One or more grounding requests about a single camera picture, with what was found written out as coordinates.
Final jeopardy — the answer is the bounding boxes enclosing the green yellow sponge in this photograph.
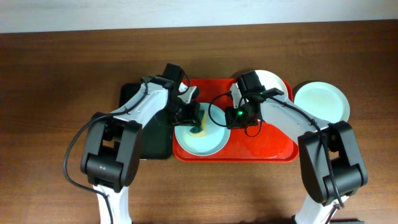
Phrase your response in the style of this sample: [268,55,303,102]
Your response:
[190,111,208,138]

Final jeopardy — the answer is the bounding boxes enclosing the white cream plate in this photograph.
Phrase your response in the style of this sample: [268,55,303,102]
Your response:
[230,69,289,103]

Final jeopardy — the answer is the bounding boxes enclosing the light blue plate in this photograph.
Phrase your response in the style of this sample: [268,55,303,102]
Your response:
[174,103,231,156]

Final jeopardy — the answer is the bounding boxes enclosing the mint green plate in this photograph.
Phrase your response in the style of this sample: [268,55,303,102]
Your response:
[294,82,350,123]

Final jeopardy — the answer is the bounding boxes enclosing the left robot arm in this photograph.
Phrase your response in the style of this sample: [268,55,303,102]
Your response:
[80,63,201,223]

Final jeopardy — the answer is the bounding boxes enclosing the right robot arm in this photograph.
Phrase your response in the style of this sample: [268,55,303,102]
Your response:
[225,71,368,223]

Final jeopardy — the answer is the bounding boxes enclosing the black plastic tray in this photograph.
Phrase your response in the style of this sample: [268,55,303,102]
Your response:
[119,82,174,161]

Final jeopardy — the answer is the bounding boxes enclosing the red plastic tray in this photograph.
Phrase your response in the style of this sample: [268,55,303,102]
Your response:
[172,78,299,163]

